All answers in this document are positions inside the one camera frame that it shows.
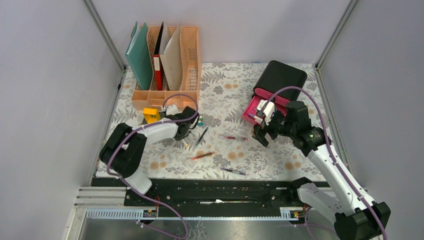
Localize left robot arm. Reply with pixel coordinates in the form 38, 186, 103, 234
99, 106, 199, 206

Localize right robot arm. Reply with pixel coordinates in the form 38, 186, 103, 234
253, 100, 391, 240

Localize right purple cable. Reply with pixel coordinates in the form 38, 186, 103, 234
256, 86, 388, 240

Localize purple pen near front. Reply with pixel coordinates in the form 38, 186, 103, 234
220, 167, 247, 176

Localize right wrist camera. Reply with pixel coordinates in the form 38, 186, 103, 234
256, 99, 276, 125

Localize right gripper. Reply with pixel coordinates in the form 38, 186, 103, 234
251, 109, 296, 147

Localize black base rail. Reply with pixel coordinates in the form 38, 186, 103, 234
91, 177, 332, 219

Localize orange plastic file organizer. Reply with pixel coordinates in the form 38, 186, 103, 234
131, 26, 202, 111

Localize teal folder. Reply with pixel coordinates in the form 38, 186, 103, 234
125, 21, 153, 91

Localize yellow block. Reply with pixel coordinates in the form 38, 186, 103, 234
142, 107, 162, 124

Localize beige kraft notebook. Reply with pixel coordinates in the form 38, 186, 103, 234
159, 22, 183, 91

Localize white purple marker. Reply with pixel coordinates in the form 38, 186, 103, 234
248, 109, 259, 116

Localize black pink drawer box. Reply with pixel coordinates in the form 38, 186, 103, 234
241, 60, 308, 125

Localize red binder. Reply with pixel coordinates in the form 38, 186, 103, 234
153, 22, 165, 91

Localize dark red pen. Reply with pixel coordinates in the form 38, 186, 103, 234
223, 136, 248, 141

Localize white marker pink cap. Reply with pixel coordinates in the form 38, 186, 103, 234
248, 113, 263, 124

